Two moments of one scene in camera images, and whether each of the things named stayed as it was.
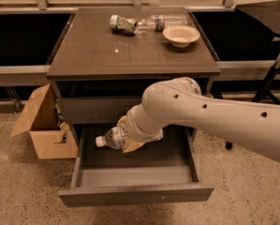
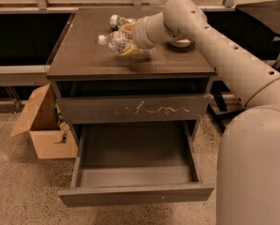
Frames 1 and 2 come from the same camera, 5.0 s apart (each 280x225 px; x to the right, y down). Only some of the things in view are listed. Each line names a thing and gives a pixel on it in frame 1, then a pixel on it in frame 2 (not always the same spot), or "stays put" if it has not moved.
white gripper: (134, 125) to (139, 32)
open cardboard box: (41, 123) stays put
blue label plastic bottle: (111, 139) to (117, 41)
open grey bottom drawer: (164, 171) stays put
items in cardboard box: (65, 127) stays put
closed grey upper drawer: (95, 110) stays put
